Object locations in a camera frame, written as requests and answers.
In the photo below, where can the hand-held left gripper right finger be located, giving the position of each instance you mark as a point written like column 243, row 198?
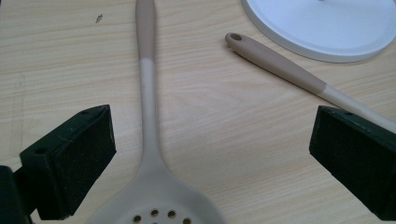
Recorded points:
column 358, row 161

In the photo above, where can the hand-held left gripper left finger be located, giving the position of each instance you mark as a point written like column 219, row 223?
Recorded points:
column 71, row 168

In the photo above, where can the beige silicone skimmer spoon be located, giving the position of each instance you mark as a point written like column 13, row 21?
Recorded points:
column 148, row 93

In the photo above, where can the beige silicone slotted turner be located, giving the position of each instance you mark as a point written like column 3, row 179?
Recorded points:
column 274, row 60

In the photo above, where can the white utensil rack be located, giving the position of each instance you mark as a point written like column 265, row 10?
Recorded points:
column 327, row 28

